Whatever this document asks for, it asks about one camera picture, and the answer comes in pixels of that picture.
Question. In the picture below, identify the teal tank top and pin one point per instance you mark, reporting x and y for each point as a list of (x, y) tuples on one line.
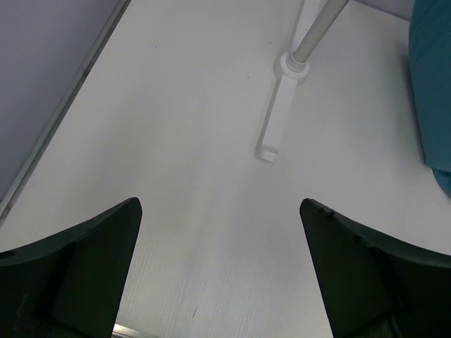
[(429, 63)]

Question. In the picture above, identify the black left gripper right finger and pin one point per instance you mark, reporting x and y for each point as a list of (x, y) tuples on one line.
[(372, 284)]

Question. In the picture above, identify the white clothes rack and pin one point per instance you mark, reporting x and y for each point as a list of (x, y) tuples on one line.
[(291, 68)]

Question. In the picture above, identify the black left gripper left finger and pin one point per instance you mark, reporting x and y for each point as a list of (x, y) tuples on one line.
[(70, 284)]

